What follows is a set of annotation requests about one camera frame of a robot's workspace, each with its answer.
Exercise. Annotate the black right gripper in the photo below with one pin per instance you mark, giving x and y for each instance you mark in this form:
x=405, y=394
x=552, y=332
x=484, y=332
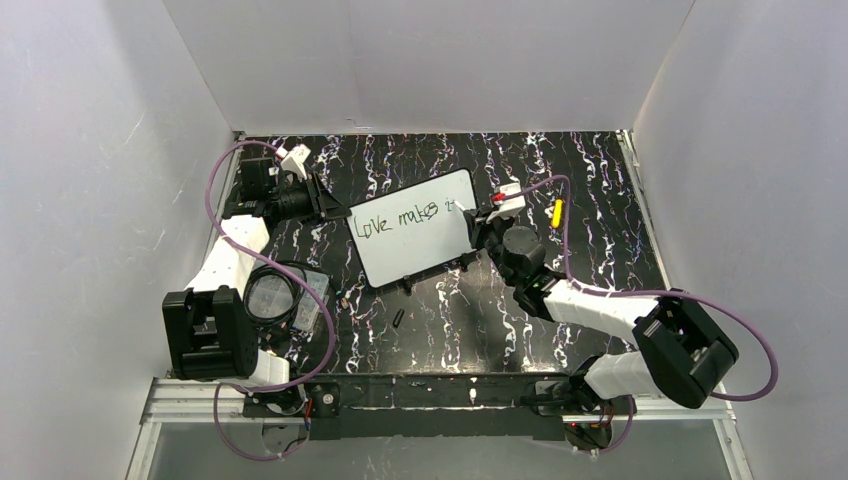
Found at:
x=477, y=227

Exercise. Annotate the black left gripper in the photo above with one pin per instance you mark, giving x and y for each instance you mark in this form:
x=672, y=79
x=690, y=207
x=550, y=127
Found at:
x=313, y=199

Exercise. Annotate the small whiteboard black frame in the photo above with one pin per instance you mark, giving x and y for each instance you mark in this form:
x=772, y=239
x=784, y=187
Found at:
x=412, y=229

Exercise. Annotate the black marker cap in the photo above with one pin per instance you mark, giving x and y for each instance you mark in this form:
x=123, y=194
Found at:
x=398, y=318

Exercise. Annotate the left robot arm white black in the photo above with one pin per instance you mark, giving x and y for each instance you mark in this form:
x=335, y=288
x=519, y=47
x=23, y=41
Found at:
x=212, y=337

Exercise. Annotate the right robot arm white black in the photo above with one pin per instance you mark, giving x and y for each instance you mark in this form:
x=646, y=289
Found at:
x=679, y=350

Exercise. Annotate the black base bar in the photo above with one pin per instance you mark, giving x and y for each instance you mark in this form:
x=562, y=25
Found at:
x=516, y=422

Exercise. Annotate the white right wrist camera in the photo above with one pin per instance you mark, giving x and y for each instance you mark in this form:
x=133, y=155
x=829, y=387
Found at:
x=507, y=203

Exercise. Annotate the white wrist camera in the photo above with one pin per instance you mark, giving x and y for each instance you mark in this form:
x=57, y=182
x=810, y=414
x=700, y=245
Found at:
x=292, y=161
x=507, y=203

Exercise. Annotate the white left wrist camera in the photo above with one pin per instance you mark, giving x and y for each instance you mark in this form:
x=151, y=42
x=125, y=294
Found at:
x=292, y=161

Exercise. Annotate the whiteboard metal wire stand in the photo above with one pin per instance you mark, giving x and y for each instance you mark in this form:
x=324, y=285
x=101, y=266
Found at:
x=460, y=263

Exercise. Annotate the aluminium rail left side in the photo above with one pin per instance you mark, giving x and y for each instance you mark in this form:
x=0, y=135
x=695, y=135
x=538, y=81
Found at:
x=222, y=187

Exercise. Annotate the aluminium rail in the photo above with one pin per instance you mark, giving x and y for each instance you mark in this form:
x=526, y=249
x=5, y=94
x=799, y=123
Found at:
x=632, y=164
x=329, y=396
x=222, y=187

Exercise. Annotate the aluminium rail right side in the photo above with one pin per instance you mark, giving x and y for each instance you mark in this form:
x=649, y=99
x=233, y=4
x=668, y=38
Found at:
x=632, y=164

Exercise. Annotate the aluminium front rail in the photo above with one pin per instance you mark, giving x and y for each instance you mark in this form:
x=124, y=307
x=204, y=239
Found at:
x=329, y=396

